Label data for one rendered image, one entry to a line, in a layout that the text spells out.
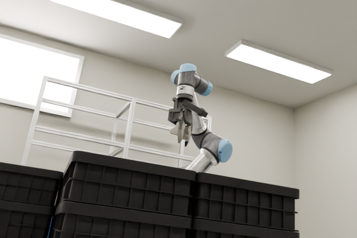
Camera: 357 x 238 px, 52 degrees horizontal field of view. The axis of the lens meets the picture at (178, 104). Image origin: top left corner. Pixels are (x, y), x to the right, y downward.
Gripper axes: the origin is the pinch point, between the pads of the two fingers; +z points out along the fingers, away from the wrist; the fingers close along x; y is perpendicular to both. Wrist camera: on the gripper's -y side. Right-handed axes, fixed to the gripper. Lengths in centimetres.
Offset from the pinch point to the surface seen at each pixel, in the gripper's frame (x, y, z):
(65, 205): 71, -13, 33
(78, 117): -159, 229, -76
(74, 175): 70, -13, 27
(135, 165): 61, -22, 23
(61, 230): 71, -13, 39
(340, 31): -201, -43, -162
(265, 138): -359, 73, -104
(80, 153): 71, -14, 22
